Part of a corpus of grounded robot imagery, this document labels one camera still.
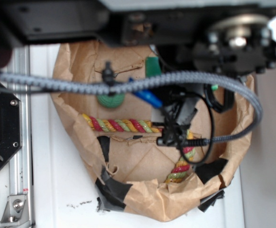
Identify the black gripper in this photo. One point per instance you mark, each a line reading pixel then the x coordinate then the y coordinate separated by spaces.
pixel 177 110

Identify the metal corner bracket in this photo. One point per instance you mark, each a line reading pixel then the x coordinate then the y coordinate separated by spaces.
pixel 16 213

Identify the green rectangular block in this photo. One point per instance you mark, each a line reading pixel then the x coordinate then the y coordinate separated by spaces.
pixel 152 67

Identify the aluminium extrusion rail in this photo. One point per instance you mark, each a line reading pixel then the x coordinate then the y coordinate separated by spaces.
pixel 21 164

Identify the green dimpled ball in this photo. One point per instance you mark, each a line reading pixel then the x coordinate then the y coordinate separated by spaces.
pixel 111 101

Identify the brown paper bag tray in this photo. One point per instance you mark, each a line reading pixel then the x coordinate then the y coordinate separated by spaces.
pixel 129 169

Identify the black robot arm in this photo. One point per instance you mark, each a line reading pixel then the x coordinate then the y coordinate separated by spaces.
pixel 207 41

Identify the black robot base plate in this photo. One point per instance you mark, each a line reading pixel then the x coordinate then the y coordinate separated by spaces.
pixel 10 137

